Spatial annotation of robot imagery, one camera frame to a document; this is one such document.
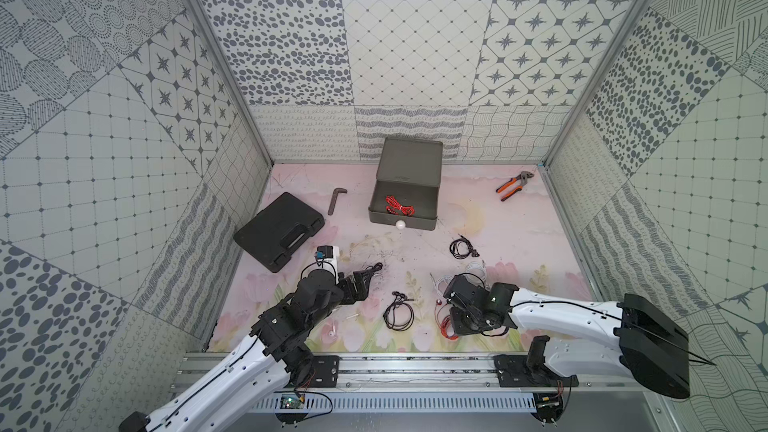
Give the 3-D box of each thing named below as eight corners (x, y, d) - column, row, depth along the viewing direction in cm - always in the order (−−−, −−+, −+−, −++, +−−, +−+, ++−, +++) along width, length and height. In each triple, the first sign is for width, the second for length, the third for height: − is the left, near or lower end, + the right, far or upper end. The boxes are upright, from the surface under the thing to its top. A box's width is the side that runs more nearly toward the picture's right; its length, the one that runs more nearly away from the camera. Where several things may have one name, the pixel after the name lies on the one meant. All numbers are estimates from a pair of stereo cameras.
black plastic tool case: (236, 242, 99) (229, 234, 95) (287, 198, 112) (283, 189, 108) (277, 274, 92) (271, 267, 88) (327, 223, 104) (324, 215, 100)
